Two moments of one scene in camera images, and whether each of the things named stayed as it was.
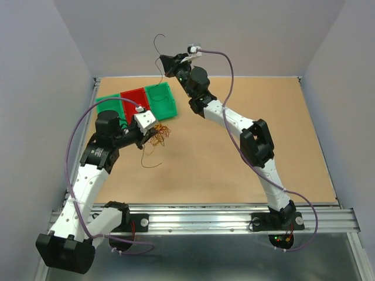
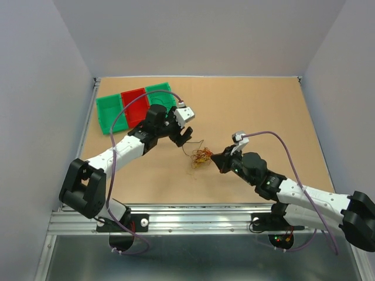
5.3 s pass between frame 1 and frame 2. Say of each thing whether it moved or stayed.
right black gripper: moved
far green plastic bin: stayed
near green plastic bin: stayed
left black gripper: moved
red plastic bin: stayed
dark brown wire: moved
